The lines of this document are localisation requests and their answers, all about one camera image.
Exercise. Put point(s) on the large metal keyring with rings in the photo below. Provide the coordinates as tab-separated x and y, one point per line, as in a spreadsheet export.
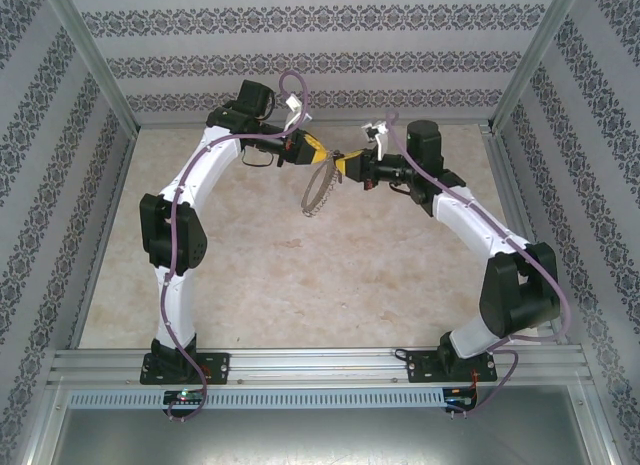
309	187

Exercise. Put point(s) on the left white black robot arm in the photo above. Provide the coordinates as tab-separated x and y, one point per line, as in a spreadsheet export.
210	160

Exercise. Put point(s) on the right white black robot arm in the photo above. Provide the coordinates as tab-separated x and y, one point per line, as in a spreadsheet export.
465	215

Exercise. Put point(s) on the right small circuit board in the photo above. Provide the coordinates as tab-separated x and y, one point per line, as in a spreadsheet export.
460	399

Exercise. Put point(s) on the small circuit board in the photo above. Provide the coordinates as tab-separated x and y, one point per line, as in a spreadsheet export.
185	396
460	399

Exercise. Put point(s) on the grey metal sheet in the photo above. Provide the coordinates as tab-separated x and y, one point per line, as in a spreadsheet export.
320	435

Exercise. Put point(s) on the left small circuit board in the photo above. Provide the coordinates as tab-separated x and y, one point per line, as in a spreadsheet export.
185	396

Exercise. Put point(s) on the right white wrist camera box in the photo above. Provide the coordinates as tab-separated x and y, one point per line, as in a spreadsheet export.
382	142

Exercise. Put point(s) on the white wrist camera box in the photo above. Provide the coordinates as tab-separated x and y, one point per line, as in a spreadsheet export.
295	104
382	142

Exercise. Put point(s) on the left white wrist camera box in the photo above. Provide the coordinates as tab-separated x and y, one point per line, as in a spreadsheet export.
295	104

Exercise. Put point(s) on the aluminium back rail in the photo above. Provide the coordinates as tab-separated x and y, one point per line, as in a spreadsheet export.
175	122

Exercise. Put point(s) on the right aluminium side rail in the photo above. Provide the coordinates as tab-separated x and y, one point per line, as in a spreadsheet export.
515	195

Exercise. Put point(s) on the aluminium side rail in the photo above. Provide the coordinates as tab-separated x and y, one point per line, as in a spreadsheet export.
515	195
112	205

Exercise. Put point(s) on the right aluminium frame post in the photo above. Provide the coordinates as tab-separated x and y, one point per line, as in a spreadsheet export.
537	55

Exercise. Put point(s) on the aluminium frame post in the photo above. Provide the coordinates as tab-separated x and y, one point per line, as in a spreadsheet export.
90	55
537	55

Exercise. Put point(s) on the left aluminium frame post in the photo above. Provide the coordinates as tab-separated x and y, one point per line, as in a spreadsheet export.
90	55

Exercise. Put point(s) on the left aluminium side rail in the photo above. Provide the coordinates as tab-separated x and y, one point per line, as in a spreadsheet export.
112	205

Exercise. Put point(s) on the aluminium mounting rail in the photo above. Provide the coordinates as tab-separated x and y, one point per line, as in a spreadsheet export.
320	367

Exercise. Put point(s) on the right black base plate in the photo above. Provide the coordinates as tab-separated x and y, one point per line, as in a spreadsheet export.
420	367

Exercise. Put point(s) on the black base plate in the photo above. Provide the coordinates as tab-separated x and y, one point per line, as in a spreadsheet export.
217	367
420	367

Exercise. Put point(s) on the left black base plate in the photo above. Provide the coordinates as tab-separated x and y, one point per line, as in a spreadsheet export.
217	367

